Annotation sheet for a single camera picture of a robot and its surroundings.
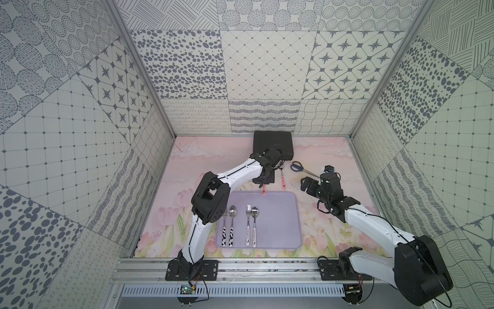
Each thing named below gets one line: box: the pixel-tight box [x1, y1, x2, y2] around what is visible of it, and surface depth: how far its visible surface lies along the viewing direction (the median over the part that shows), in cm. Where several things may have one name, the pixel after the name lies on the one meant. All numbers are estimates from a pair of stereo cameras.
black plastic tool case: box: [252, 130, 294, 161], surface depth 117 cm
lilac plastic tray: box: [216, 190, 303, 250], surface depth 88 cm
